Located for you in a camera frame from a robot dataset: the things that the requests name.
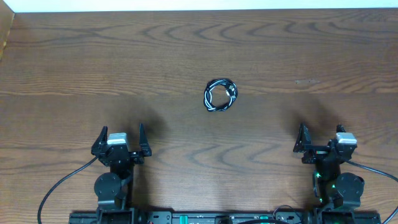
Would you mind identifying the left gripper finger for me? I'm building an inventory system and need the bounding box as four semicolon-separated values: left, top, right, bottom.
91;126;108;156
139;123;152;157

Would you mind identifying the black usb cable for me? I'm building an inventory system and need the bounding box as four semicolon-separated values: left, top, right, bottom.
203;78;239;113

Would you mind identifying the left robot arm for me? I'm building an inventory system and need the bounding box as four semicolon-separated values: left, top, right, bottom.
91;123;152;223

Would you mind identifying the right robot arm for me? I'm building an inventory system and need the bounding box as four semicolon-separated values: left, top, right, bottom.
293;123;364;223

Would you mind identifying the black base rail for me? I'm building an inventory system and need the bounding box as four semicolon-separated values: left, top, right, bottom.
68;208;382;224

